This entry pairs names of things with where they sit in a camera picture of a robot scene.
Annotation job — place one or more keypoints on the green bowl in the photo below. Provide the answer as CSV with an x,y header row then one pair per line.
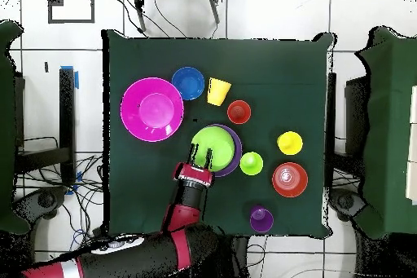
x,y
218,144

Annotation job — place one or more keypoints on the pink bowl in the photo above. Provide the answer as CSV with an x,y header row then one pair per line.
x,y
151,110

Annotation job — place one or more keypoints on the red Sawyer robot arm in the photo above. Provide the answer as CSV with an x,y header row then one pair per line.
x,y
156,252

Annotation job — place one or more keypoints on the purple bowl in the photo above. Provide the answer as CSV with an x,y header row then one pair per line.
x,y
237,154

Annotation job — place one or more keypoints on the green cup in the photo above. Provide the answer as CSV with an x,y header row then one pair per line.
x,y
251,164

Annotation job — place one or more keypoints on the orange cup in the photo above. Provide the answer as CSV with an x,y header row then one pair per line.
x,y
238,111

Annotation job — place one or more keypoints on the yellow ribbed cup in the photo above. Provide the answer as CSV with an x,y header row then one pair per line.
x,y
217,92

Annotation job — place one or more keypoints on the blue bowl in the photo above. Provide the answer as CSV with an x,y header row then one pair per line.
x,y
188,83

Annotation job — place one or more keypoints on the purple cup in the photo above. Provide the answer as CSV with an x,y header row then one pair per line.
x,y
262,221

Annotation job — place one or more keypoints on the tall yellow cup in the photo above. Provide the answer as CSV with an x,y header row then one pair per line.
x,y
290,142

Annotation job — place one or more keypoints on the orange bowl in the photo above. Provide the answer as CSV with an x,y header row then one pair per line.
x,y
298,180

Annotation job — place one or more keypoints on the dark green tablecloth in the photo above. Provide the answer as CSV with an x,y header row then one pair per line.
x,y
277,72

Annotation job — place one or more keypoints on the black metal stand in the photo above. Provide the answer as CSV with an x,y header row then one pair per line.
x,y
67,111

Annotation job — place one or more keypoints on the blue tape strip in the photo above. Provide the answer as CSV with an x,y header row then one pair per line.
x,y
77,80

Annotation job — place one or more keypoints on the neighbouring green-clothed table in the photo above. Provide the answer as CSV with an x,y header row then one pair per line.
x,y
6,128
387,128

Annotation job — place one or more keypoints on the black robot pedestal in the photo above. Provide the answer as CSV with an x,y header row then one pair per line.
x,y
239,258

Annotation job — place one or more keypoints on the grey robot pedestal leg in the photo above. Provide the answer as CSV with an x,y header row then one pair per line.
x,y
45,199
345,201

